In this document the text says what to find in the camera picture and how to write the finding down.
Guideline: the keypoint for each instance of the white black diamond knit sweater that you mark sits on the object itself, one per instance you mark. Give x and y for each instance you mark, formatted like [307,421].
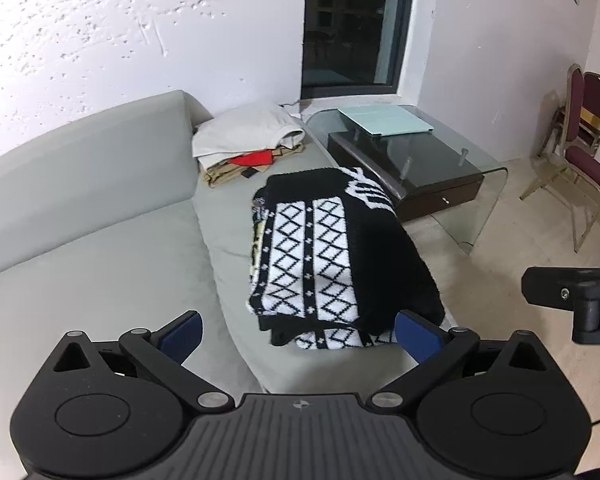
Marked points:
[330,338]

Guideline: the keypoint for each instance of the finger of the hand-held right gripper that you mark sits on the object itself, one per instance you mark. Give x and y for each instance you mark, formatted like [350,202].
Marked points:
[550,285]

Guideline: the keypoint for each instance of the red folded garment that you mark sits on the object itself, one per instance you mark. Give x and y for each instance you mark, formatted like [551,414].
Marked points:
[252,159]

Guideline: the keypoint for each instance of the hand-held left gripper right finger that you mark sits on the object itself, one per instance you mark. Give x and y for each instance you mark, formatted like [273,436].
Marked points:
[420,337]

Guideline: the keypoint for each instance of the glass coffee table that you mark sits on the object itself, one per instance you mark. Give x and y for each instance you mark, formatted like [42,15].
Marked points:
[430,160]

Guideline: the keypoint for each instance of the white folded garment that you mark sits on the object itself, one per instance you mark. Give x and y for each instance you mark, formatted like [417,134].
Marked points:
[245,127]

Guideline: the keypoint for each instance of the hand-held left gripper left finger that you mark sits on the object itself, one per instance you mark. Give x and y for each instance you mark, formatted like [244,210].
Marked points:
[182,337]

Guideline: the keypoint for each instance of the pale green folder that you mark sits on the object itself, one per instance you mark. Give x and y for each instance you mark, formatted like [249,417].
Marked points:
[385,119]

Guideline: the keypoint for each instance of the tan folded garment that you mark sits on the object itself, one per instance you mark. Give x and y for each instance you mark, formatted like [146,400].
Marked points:
[225,175]

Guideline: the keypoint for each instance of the small black tag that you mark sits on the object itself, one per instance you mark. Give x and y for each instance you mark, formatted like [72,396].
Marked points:
[250,172]

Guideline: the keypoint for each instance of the grey sofa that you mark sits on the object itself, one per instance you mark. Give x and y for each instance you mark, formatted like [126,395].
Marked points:
[105,185]

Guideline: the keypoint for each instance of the black white patterned knit sweater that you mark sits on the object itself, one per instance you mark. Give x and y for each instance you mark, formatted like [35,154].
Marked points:
[380,250]

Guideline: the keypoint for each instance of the dark framed window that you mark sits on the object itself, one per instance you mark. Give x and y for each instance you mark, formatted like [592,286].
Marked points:
[350,25]

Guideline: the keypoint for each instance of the maroon gold banquet chair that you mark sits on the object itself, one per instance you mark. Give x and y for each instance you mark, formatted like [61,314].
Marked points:
[592,162]
[597,100]

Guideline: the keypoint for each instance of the black garment with yellow print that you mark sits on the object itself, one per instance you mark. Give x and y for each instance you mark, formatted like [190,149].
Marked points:
[257,240]

